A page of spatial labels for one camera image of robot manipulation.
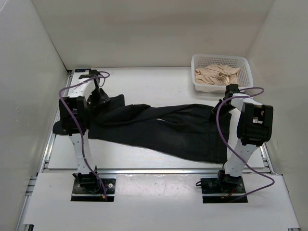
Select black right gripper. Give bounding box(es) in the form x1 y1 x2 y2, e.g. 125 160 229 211
209 99 236 121

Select black trousers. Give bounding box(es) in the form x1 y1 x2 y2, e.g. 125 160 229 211
52 94 233 164

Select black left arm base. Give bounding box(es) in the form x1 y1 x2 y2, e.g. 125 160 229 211
71 173 116 202

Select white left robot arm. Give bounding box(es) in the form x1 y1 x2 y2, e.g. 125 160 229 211
59 69 110 196

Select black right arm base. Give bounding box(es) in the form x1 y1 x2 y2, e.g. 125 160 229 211
195 178 248 204

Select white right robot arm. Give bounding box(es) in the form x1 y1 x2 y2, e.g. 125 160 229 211
211 84 274 193

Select beige trousers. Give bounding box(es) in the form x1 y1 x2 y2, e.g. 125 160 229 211
194 64 241 86

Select white plastic basket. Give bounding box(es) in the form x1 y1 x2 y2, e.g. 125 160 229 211
191 54 254 93

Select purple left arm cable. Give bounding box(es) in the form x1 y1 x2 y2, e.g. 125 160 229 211
59 71 111 197

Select aluminium rail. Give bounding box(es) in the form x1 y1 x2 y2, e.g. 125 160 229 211
98 168 220 174

